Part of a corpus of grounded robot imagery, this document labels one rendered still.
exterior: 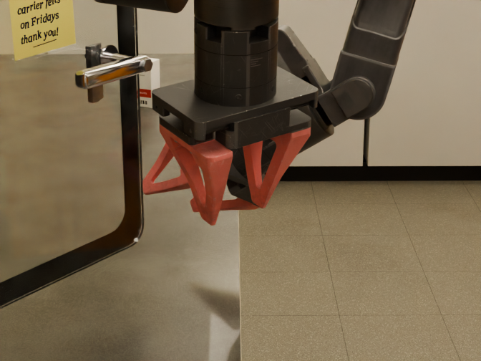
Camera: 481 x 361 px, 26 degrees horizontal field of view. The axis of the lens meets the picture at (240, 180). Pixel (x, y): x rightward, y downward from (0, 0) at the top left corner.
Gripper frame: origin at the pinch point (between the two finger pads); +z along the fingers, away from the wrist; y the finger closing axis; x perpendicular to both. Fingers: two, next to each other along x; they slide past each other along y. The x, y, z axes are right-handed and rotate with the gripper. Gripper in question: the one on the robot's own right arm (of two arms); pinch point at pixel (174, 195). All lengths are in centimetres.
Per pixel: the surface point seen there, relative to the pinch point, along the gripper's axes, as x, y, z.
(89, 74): -1.8, 25.0, -8.8
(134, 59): -4.4, 19.6, -10.8
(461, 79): -125, -275, 13
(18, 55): -4.7, 29.1, -4.9
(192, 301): 13.1, 2.0, 0.7
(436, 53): -135, -264, 15
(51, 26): -7.5, 26.5, -7.3
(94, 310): 11.5, 8.6, 8.4
